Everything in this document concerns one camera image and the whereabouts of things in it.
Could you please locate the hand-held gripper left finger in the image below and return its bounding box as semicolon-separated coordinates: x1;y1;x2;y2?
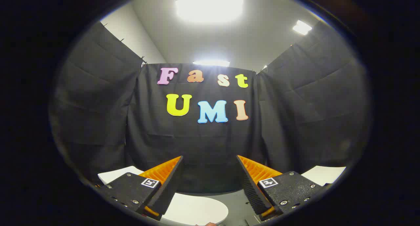
97;155;184;221

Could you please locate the large ceiling light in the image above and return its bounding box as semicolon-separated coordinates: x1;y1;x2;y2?
176;0;244;23

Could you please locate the small square ceiling light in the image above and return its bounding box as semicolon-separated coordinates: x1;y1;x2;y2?
293;20;313;35

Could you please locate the white toilet lid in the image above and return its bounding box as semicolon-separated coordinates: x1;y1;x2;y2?
162;192;229;226

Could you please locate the white flat panel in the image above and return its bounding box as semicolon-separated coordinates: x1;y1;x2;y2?
301;166;347;186

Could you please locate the black backdrop cloth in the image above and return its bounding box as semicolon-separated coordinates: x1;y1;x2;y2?
49;21;373;193

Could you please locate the long ceiling light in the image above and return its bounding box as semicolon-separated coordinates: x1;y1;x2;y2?
193;59;231;67

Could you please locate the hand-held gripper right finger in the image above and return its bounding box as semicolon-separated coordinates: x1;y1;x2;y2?
236;155;332;221

